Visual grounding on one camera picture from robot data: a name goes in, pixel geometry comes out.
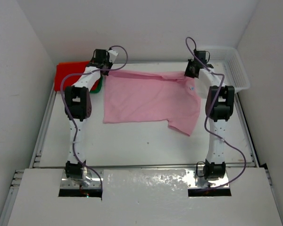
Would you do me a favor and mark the pink t shirt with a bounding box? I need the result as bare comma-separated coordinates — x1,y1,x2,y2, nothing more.
103,70,201,136

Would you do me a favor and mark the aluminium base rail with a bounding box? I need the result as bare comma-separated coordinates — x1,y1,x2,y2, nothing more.
11,162,232,189

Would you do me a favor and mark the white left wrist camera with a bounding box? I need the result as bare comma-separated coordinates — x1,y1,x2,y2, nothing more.
108,49,118,64

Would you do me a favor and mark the white plastic bin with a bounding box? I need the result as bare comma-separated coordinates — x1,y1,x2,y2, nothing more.
203,46,250,92

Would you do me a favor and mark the red t shirt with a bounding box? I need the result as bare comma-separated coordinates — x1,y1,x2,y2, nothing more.
54,60,103,92

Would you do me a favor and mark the green t shirt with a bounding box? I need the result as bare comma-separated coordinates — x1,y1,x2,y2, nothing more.
90,77,103,94

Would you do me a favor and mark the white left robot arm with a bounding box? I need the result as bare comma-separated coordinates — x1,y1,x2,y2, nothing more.
61,48,118,181

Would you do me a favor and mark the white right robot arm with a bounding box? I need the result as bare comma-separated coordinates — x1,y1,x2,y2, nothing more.
185,49,235,180

